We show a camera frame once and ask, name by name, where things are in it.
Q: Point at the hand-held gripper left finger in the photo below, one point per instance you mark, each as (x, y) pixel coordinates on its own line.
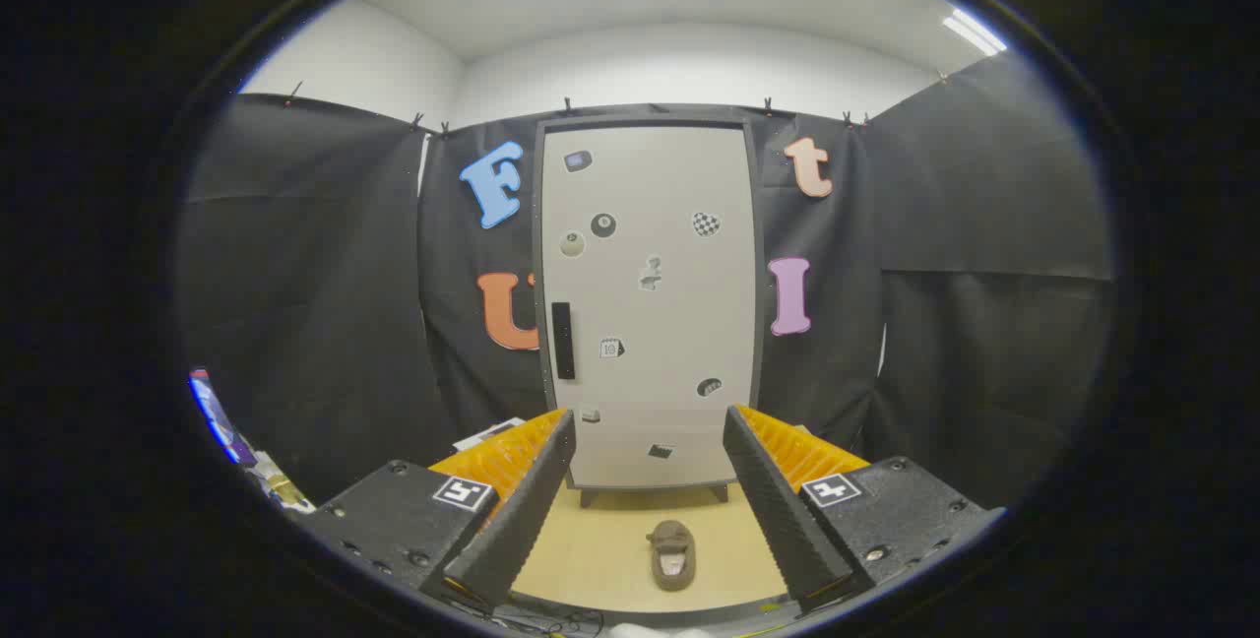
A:
(527, 510)

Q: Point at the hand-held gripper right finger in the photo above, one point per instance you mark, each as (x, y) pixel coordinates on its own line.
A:
(778, 510)

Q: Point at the brown fuzzy shoe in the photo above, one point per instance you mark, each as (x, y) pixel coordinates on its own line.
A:
(673, 554)

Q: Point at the grey shoe cabinet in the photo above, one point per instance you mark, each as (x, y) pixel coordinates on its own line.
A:
(650, 116)

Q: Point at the white book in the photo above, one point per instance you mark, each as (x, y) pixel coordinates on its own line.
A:
(489, 433)

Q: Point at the black backdrop cloth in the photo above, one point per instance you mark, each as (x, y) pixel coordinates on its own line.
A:
(315, 274)

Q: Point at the ceiling light panel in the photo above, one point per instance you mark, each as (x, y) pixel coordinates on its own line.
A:
(975, 31)

